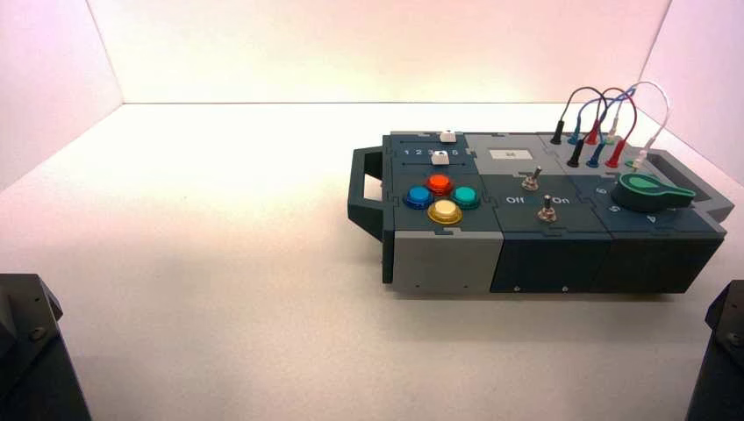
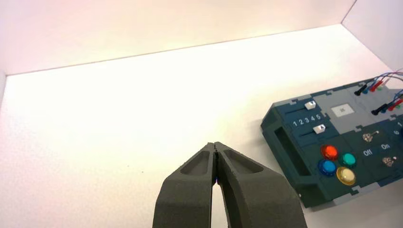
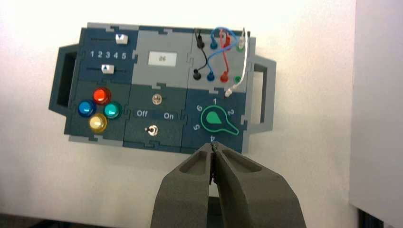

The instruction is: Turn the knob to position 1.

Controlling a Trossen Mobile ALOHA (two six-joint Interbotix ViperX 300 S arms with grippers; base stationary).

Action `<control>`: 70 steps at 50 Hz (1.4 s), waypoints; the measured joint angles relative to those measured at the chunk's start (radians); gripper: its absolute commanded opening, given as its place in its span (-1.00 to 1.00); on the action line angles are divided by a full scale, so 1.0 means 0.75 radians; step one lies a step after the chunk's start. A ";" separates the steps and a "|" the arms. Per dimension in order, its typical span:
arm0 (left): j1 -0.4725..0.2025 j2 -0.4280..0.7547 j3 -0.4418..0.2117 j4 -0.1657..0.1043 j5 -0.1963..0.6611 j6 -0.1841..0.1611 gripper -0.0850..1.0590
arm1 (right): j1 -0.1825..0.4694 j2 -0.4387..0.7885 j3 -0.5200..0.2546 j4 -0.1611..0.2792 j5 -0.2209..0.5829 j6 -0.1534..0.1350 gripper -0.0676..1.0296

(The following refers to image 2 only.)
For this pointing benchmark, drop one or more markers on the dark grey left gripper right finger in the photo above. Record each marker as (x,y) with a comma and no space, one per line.
(258,201)

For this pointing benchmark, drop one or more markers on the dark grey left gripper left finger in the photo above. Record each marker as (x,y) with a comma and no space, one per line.
(185,195)

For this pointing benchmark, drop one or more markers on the blue round push button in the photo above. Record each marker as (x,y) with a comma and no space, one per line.
(327,167)

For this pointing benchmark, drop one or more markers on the red round push button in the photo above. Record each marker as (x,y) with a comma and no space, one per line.
(329,152)

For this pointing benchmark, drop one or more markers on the yellow round push button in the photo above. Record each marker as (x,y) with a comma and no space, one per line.
(346,176)

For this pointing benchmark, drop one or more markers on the white slider cap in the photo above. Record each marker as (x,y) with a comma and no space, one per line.
(319,129)
(310,105)

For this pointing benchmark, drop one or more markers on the green round push button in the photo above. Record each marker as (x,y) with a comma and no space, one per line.
(348,160)

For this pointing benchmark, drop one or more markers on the teal and grey control box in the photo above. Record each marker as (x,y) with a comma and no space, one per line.
(344,141)

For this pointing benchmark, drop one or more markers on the metal toggle switch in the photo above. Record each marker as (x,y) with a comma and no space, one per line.
(388,161)
(367,137)

